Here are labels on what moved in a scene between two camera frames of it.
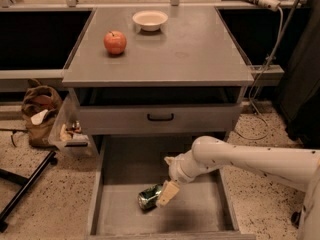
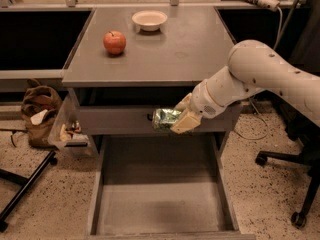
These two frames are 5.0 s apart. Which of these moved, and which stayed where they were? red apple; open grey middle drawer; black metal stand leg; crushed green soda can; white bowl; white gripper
Moved: crushed green soda can; white gripper
Stayed: open grey middle drawer; white bowl; black metal stand leg; red apple
